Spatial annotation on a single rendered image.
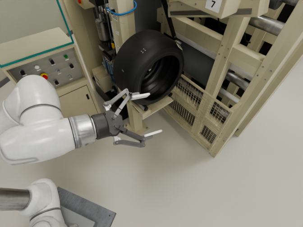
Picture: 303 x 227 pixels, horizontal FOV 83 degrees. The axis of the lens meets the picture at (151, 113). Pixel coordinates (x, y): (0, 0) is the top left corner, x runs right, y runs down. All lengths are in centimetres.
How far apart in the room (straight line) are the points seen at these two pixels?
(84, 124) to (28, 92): 18
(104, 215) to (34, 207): 46
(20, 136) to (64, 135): 9
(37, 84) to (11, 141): 19
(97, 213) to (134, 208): 69
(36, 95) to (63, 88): 130
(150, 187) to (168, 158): 41
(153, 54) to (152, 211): 156
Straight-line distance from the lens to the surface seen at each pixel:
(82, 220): 139
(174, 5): 149
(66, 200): 154
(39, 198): 121
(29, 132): 48
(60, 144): 48
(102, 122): 50
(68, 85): 186
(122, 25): 141
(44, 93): 57
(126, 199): 209
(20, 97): 58
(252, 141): 269
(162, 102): 165
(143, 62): 114
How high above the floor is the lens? 203
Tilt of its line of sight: 52 degrees down
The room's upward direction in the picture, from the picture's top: straight up
